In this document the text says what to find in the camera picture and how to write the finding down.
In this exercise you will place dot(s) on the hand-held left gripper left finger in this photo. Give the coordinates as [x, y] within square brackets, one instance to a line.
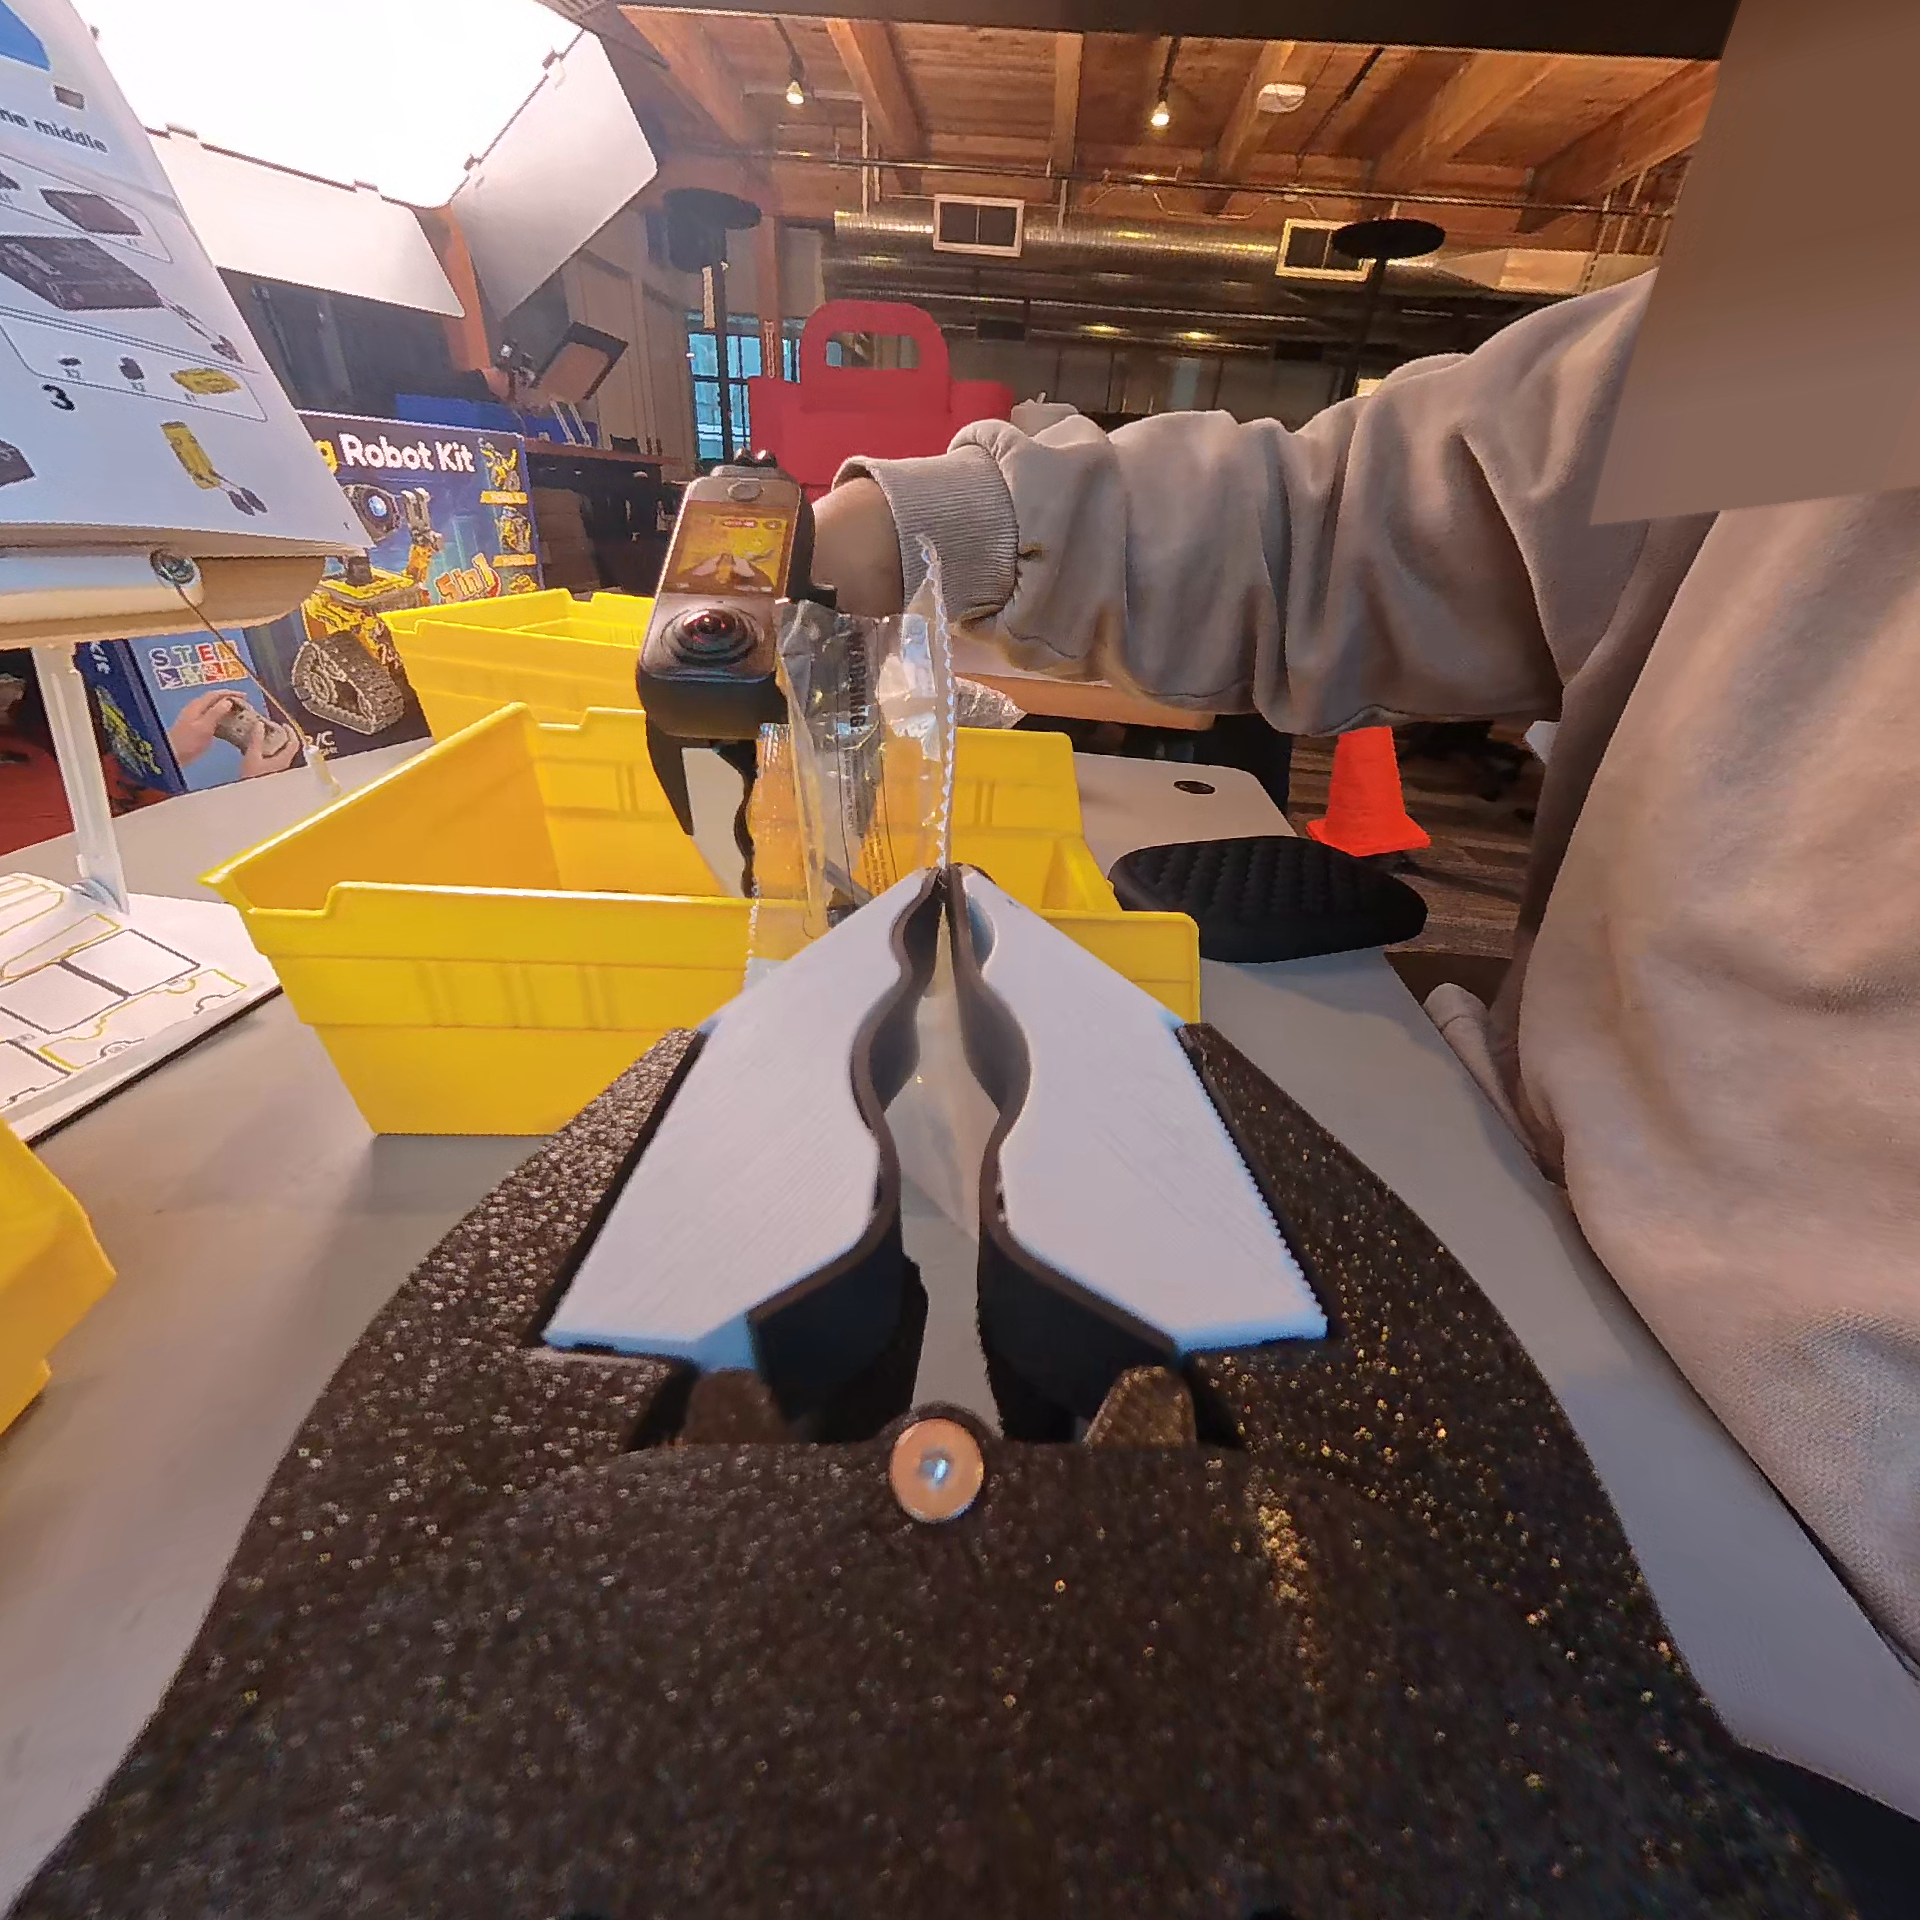
[720, 1200]

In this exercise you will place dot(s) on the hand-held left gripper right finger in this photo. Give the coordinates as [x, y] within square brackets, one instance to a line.
[1155, 1200]

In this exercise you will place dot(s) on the small clear bag white label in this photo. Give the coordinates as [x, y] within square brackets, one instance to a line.
[902, 751]

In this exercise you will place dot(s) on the yellow bin with bricks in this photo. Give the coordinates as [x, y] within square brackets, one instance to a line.
[452, 960]
[511, 646]

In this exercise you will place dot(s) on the yellow storage bin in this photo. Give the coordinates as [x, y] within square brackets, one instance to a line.
[47, 1276]

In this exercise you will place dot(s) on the person's right forearm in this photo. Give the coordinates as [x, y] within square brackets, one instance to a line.
[1261, 539]

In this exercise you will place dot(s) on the grey desk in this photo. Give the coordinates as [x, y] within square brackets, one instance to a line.
[1412, 1140]

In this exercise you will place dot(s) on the wooden edged background desk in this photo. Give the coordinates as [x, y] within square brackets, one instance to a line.
[1126, 707]

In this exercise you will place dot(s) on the person's right hand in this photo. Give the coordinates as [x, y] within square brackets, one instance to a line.
[856, 547]

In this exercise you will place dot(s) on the clear plastic bag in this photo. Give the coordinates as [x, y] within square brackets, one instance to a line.
[991, 702]

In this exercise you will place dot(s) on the black wrist rest pad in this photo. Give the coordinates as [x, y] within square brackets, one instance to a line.
[1261, 895]

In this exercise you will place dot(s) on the printed toy box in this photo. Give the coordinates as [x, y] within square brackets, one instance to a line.
[421, 496]

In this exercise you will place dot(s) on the orange traffic cone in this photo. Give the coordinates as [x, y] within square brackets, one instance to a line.
[1372, 804]

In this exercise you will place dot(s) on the white air vent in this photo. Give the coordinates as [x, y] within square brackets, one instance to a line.
[980, 226]
[1326, 247]

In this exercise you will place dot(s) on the beige booklet stand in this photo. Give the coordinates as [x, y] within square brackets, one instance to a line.
[123, 593]

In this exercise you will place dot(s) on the white printed sheet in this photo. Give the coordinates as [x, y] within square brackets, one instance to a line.
[106, 1006]

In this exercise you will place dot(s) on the instruction booklet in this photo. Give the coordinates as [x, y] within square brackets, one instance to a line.
[151, 332]

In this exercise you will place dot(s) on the white studio softbox light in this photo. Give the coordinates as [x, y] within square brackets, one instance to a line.
[332, 92]

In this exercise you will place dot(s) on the black round lamp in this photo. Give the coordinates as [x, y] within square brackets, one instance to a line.
[1389, 238]

